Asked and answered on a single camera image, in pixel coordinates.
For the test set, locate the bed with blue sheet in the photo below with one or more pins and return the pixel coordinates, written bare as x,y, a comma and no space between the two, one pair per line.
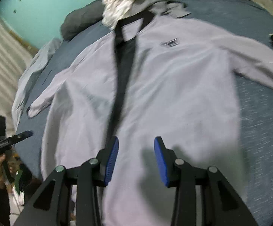
256,122

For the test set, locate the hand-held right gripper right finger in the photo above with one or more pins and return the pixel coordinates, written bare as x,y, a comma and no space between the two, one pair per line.
161,162

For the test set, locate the white crumpled garment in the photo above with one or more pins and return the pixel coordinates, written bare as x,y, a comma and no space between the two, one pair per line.
117,7

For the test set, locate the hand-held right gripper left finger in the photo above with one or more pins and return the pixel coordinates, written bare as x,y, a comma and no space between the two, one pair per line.
110,162

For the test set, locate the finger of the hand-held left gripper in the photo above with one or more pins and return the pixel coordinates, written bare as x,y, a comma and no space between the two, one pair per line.
23,136

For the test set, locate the beige striped curtain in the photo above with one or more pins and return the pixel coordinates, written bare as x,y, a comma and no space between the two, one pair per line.
2,63

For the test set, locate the dark grey rolled duvet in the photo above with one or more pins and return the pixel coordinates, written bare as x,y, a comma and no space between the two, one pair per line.
84,16

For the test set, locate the wooden wall trim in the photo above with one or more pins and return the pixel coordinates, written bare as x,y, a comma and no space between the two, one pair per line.
25,43

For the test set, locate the dark grey crumpled garment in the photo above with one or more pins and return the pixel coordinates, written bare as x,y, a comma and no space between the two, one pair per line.
174,8

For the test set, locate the light grey blanket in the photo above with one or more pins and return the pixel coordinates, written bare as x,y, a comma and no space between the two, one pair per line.
30,75

